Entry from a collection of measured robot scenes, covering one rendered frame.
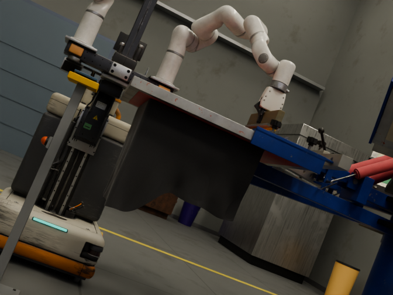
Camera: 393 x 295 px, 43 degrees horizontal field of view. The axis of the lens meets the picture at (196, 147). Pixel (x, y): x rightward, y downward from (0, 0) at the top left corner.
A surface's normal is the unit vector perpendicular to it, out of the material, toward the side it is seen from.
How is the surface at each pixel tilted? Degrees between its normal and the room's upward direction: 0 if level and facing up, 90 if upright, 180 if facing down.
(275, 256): 90
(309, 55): 90
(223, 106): 90
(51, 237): 90
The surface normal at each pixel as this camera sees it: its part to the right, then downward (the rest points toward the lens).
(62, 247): 0.26, 0.03
